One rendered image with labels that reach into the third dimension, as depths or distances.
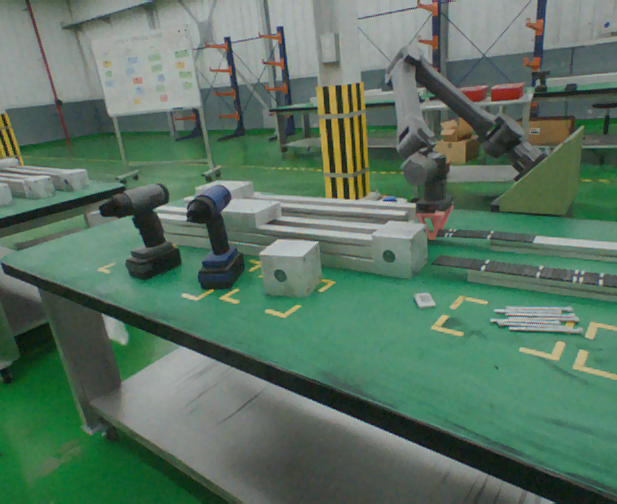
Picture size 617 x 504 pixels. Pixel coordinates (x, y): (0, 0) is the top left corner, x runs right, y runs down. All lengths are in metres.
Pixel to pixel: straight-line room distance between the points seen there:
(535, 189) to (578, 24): 7.32
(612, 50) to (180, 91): 6.14
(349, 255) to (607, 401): 0.59
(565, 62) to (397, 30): 2.92
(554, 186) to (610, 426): 0.86
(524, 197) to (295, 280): 0.77
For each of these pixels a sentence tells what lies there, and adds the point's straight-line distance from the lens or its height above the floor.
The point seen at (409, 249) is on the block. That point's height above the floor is 0.85.
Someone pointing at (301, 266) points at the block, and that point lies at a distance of 0.96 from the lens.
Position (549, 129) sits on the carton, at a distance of 5.97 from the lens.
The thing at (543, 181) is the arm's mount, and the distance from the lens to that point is 1.46.
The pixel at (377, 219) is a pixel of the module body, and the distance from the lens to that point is 1.25.
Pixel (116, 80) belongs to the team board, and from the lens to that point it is 7.27.
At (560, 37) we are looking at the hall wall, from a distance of 8.73.
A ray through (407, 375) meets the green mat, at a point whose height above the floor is 0.78.
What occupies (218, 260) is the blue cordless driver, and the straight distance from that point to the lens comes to 1.08.
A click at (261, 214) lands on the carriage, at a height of 0.89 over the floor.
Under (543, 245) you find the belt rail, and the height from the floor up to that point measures 0.80.
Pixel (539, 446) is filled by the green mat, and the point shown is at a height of 0.78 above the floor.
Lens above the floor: 1.22
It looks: 21 degrees down
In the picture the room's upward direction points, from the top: 6 degrees counter-clockwise
